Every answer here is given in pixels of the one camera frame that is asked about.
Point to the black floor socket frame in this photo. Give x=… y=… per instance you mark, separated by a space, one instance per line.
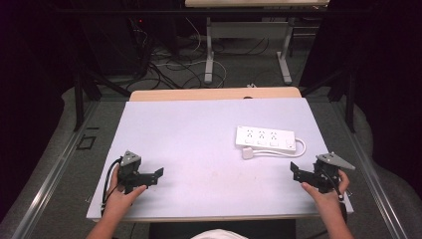
x=86 y=142

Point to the white-framed desk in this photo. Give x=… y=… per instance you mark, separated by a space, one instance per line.
x=249 y=30

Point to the white power strip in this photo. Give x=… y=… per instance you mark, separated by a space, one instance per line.
x=265 y=139

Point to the dark curtain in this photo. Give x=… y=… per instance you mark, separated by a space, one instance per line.
x=30 y=83
x=388 y=83

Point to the person's left hand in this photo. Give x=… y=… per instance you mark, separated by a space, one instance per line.
x=117 y=200

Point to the black equipment cabinet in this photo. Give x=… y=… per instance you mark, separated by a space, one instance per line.
x=112 y=43

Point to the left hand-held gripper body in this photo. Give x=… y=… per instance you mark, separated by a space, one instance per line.
x=131 y=171

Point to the black metal stand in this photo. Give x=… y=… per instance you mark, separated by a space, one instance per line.
x=78 y=99
x=349 y=99

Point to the white table cover sheet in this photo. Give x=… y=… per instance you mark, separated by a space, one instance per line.
x=199 y=149

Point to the wooden table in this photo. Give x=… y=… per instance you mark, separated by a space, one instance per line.
x=199 y=94

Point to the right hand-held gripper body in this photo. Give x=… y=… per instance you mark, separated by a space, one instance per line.
x=326 y=172

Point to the white power plug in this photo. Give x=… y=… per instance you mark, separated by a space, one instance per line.
x=247 y=153

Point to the person's white shirt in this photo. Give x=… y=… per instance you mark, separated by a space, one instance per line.
x=219 y=234

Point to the person's right hand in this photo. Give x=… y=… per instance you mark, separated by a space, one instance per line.
x=326 y=196

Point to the aluminium floor rail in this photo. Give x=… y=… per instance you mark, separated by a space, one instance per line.
x=49 y=186
x=375 y=186

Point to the black horizontal bar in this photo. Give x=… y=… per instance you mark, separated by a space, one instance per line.
x=166 y=11

